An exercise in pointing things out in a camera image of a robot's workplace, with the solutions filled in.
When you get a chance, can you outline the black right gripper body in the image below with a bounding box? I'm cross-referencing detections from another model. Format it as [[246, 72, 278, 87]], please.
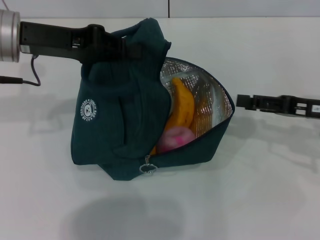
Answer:
[[280, 94, 320, 119]]

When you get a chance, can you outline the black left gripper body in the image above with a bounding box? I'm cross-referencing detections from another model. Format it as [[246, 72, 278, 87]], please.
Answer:
[[19, 20, 110, 65]]

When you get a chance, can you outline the dark teal lunch bag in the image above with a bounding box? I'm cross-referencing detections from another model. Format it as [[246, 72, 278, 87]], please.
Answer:
[[70, 17, 236, 182]]

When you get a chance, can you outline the yellow banana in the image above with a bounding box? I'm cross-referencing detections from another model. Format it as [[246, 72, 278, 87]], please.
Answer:
[[150, 77, 196, 155]]

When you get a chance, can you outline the pink peach toy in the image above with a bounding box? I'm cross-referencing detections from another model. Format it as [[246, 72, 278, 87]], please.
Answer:
[[157, 125, 196, 154]]

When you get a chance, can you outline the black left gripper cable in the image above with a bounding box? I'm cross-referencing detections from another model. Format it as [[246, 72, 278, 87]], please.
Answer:
[[0, 53, 42, 87]]

